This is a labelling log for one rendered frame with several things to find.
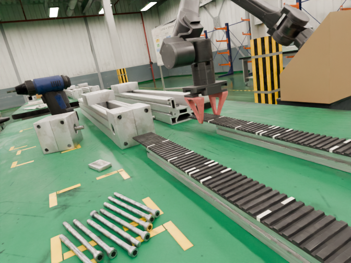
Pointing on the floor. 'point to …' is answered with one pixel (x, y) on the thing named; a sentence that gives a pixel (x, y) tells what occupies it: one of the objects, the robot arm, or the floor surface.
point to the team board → (162, 32)
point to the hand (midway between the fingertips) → (208, 118)
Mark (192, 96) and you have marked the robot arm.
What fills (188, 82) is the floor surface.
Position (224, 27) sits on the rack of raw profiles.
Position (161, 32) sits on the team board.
